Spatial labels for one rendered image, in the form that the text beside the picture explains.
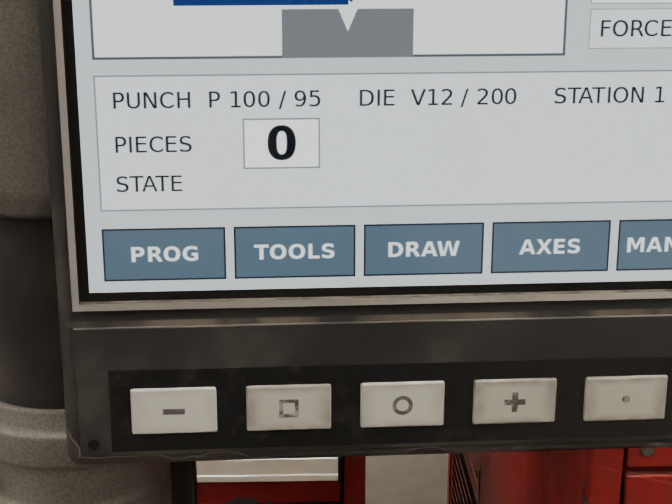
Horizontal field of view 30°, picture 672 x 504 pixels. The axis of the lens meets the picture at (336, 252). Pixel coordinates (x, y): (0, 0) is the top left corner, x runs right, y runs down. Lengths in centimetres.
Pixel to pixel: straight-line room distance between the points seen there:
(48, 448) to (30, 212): 13
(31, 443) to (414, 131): 29
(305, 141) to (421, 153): 5
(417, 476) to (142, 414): 278
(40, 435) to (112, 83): 24
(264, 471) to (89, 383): 82
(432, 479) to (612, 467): 231
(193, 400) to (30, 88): 18
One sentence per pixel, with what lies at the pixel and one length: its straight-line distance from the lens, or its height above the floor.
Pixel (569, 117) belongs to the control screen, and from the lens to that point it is 54.
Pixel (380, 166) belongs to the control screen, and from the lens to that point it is 53.
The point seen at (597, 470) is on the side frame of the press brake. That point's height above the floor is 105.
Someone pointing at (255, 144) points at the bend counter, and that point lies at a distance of 52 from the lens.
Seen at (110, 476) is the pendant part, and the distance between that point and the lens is 71.
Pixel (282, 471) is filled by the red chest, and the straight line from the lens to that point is 137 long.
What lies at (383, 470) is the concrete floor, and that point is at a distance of 334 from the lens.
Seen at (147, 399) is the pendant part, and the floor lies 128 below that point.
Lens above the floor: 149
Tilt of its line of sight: 17 degrees down
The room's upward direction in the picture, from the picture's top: straight up
